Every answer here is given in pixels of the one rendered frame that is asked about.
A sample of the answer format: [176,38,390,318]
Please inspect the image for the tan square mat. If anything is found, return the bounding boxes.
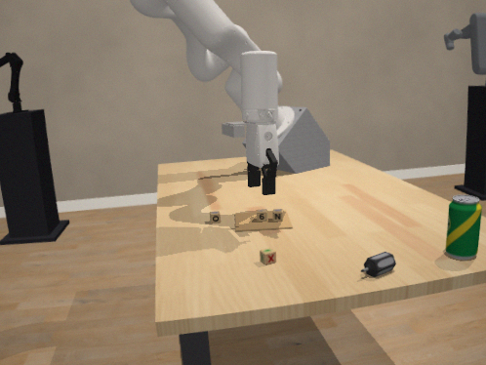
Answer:
[235,211,293,232]

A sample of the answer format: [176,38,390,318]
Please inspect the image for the green soda can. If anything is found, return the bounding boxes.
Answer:
[446,195,482,260]

